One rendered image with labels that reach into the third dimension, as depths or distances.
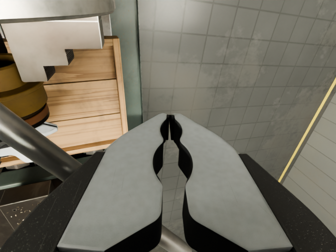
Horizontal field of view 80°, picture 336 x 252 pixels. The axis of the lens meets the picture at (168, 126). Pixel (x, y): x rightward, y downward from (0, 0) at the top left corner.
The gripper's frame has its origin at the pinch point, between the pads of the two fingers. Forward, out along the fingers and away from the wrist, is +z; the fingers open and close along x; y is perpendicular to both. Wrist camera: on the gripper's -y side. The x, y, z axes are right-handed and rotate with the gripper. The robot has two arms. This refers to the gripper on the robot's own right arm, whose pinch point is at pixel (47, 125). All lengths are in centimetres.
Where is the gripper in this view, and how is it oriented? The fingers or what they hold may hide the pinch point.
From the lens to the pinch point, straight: 38.2
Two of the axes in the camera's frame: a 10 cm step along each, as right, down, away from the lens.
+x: 3.3, 5.2, -7.9
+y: -0.3, 8.4, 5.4
